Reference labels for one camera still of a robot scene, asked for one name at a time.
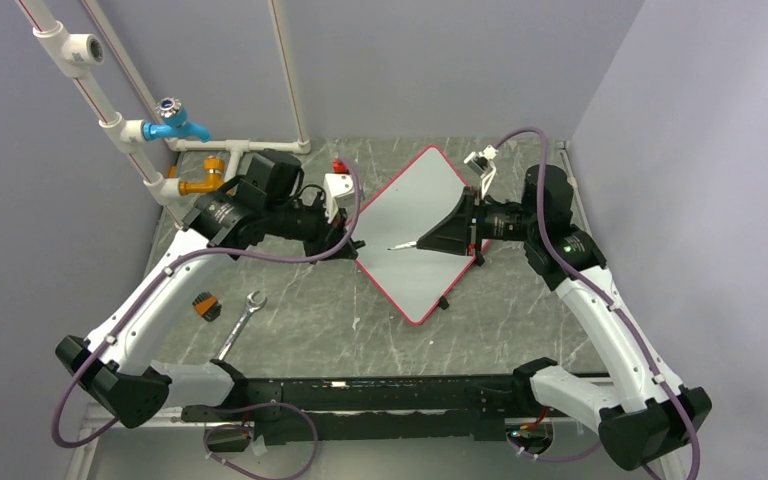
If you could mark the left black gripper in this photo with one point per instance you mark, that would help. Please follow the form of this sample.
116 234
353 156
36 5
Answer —
328 234

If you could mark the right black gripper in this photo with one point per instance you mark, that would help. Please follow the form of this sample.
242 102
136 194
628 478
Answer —
454 233

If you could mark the black whiteboard marker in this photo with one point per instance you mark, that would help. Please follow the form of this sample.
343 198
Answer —
403 246

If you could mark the pink-framed whiteboard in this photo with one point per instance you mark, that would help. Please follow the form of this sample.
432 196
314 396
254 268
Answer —
421 194

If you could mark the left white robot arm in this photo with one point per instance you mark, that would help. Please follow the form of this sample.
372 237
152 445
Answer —
116 363

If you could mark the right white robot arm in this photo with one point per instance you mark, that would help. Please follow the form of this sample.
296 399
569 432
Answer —
648 412

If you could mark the silver wrench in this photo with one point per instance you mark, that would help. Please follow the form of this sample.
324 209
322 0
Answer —
254 302

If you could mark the orange black brush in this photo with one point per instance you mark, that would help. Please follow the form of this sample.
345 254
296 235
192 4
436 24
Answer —
207 306

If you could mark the orange faucet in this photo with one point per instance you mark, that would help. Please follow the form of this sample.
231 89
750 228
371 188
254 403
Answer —
214 171

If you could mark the blue faucet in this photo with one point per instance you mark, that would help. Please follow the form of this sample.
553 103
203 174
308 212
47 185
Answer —
174 123

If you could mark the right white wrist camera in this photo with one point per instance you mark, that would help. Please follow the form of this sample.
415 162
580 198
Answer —
482 163

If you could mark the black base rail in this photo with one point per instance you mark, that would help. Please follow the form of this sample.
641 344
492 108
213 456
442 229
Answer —
484 407

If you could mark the white pvc pipe frame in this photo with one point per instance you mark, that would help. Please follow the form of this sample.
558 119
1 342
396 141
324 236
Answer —
75 55

